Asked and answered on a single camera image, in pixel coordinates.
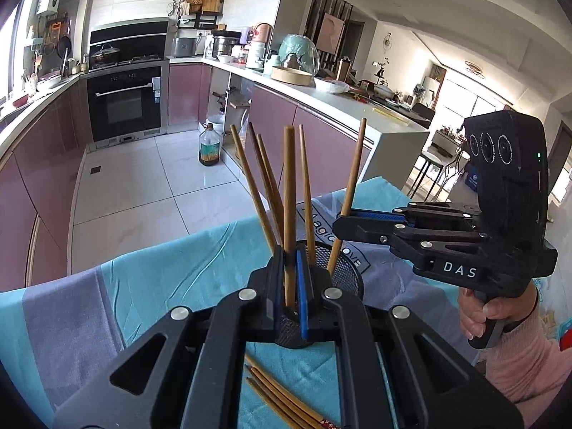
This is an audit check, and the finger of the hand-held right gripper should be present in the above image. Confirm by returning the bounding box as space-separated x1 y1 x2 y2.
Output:
332 215 490 265
351 202 482 232

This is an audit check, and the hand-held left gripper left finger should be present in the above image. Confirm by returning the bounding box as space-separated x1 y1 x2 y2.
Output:
51 245 289 429

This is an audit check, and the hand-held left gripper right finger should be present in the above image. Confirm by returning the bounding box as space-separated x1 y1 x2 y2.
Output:
295 248 526 429

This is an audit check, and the black mesh holder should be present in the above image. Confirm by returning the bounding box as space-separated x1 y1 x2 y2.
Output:
272 240 365 350

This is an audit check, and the long brown wooden chopstick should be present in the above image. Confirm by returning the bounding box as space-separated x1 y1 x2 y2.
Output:
326 118 368 274
247 122 284 244
283 127 296 309
299 124 316 262
256 134 286 231
230 124 278 251

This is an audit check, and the pile of patterned chopsticks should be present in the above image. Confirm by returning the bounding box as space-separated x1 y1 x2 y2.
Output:
243 353 342 429

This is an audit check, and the person's right hand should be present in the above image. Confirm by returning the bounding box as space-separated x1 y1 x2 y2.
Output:
459 283 539 340

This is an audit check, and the white dining chair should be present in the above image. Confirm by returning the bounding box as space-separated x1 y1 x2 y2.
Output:
404 127 465 202

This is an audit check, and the blue grey tablecloth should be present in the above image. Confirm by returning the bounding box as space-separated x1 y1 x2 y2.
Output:
0 177 490 429

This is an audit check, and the yellow flat strip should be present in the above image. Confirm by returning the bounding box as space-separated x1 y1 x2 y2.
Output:
373 106 409 125

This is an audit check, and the dark dining table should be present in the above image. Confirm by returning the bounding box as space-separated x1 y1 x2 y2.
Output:
353 78 436 128

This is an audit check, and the white plastic bag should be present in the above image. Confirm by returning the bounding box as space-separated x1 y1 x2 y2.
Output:
314 76 350 94

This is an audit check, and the plastic oil bottle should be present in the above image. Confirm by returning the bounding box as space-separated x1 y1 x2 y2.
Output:
199 122 222 167

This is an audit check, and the round wooden box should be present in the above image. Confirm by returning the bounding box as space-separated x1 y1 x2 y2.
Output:
271 66 311 87

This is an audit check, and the white canister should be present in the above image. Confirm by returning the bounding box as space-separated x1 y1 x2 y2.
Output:
247 41 268 69

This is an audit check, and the pink thermos kettle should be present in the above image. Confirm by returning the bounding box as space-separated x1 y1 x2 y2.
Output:
252 22 274 50

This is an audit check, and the narrow pink base cabinet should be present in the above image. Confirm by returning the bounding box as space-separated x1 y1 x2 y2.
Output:
168 63 213 134

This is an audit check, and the steel cooker pot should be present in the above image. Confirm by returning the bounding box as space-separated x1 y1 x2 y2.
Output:
211 31 242 58

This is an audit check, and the black built-in oven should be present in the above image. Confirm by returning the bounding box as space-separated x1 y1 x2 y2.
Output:
86 63 169 144

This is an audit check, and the silver box appliance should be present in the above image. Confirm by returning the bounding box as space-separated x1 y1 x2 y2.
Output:
172 36 198 58

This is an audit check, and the long pink base cabinet run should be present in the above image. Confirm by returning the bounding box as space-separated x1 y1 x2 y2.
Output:
0 76 94 287

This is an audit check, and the gas cooktop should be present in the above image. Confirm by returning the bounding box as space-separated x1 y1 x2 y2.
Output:
89 56 169 71

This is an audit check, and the black range hood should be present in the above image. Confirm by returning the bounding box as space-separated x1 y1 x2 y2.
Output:
89 20 169 70

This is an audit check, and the dark lidded cooking pot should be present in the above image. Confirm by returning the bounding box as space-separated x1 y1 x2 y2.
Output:
90 44 121 65

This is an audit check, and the orange hanging kitchen tool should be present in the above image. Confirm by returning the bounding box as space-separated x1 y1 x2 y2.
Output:
48 20 68 48

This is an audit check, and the large kitchen window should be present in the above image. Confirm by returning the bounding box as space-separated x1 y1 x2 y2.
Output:
0 0 34 103

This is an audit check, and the pink wall picture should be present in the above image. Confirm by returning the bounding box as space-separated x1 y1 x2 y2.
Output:
318 13 346 53

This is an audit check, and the black wall rack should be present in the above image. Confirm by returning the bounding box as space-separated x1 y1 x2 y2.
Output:
172 0 224 30

